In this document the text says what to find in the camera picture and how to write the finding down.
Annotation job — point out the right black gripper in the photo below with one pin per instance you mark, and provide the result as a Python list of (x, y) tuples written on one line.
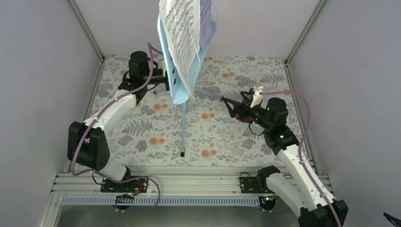
[(237, 105)]

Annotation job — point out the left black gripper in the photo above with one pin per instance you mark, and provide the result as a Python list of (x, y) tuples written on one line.
[(167, 83)]

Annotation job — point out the white sheet music page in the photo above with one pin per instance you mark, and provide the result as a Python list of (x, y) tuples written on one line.
[(181, 21)]

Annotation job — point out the lilac sheet music page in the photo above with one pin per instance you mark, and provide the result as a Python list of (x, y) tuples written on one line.
[(205, 22)]

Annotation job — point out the brown wooden metronome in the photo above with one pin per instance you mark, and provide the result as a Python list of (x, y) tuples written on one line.
[(243, 119)]

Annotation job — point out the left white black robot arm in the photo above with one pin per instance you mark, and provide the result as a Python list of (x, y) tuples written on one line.
[(87, 142)]

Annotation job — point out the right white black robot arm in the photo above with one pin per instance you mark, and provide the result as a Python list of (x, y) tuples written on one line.
[(310, 200)]

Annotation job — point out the floral patterned table mat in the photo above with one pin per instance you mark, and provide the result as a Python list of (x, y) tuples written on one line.
[(155, 133)]

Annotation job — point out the black object bottom right corner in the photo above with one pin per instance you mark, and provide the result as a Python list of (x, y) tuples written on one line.
[(393, 220)]

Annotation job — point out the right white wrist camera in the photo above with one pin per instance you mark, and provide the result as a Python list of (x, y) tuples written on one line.
[(257, 95)]

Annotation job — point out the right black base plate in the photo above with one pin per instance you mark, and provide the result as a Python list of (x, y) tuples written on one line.
[(253, 185)]

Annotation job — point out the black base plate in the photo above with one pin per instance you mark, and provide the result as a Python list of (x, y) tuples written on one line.
[(253, 185), (133, 187)]

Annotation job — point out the light blue cable duct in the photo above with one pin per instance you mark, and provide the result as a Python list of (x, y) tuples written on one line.
[(143, 200)]

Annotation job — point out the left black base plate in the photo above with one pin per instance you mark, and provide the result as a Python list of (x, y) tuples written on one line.
[(133, 187)]

